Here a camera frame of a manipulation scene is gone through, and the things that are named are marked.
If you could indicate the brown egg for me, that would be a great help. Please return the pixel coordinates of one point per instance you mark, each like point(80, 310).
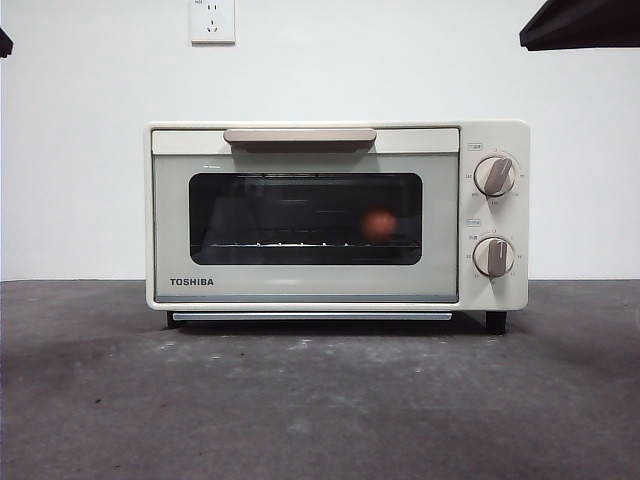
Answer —
point(379, 225)

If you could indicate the silver crumb tray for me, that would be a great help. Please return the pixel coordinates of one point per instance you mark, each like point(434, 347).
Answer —
point(300, 316)

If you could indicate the white wall socket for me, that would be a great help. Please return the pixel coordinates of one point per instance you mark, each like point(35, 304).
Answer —
point(212, 25)

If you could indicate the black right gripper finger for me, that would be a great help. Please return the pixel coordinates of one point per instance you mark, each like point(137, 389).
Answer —
point(590, 22)

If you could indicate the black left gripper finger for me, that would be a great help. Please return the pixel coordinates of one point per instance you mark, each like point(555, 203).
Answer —
point(4, 45)

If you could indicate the cream Toshiba toaster oven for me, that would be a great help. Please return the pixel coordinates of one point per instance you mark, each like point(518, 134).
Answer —
point(492, 135)

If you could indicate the cream round oven knob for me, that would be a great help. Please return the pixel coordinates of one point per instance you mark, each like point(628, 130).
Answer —
point(494, 257)
point(495, 176)

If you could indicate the black oven foot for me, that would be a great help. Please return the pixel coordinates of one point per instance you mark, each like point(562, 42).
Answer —
point(497, 322)
point(170, 320)

